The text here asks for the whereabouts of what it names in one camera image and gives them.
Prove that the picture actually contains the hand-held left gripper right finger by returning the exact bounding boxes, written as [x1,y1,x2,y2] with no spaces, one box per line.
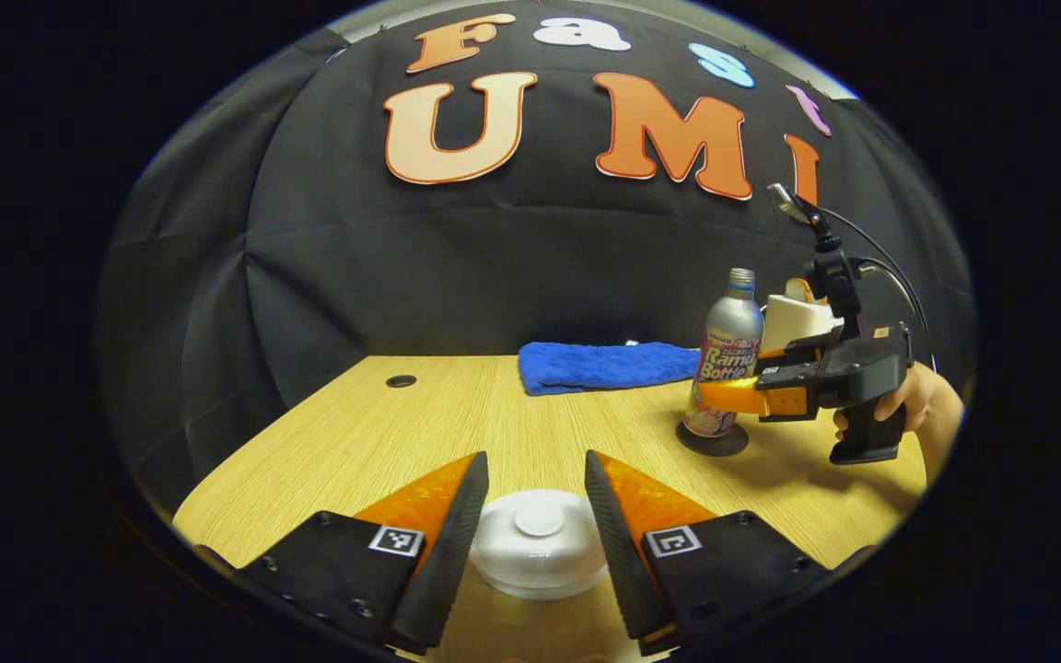
[583,448,833,657]

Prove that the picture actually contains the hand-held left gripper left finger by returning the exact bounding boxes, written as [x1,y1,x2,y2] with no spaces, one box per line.
[238,449,491,657]

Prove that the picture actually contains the dark brown round coaster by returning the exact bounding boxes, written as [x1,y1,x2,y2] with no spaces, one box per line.
[675,421,750,458]

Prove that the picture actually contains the silver water bottle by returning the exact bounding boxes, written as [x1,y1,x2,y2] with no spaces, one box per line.
[683,268,764,438]

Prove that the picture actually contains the white teacup lid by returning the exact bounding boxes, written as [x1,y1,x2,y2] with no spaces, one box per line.
[469,488,610,590]

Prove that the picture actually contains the white toaster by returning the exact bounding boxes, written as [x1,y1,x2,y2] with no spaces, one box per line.
[761,293,845,355]

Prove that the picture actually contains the white saucer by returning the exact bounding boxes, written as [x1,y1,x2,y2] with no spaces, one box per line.
[480,566,607,602]

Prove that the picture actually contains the blue towel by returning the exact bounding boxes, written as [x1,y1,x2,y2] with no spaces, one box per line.
[519,342,702,397]

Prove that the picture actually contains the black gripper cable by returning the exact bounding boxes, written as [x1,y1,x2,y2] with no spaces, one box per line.
[816,204,939,369]

